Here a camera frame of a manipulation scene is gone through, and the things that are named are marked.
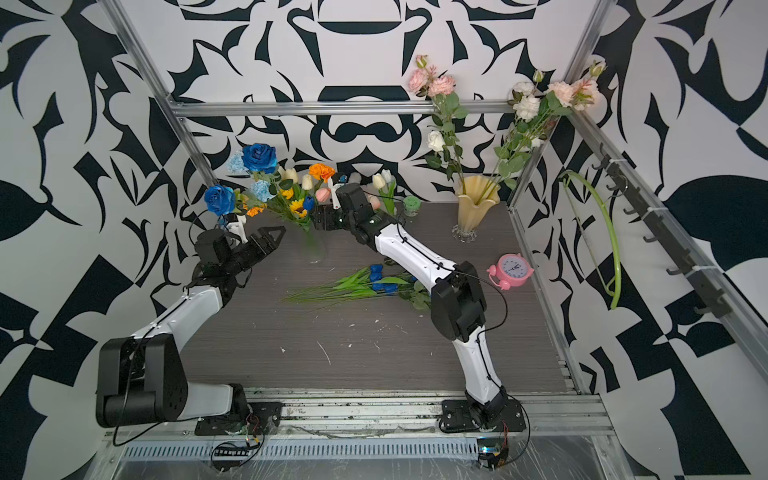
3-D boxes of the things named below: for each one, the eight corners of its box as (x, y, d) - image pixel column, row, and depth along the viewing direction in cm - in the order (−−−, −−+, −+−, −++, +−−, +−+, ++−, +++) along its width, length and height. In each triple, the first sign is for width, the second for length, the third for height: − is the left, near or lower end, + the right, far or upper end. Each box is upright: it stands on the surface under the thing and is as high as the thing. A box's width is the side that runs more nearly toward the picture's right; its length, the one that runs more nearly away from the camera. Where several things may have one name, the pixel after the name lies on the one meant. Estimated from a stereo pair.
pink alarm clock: (500, 293, 99) (504, 286, 96) (483, 268, 105) (486, 261, 102) (532, 280, 102) (537, 274, 99) (514, 257, 108) (518, 250, 105)
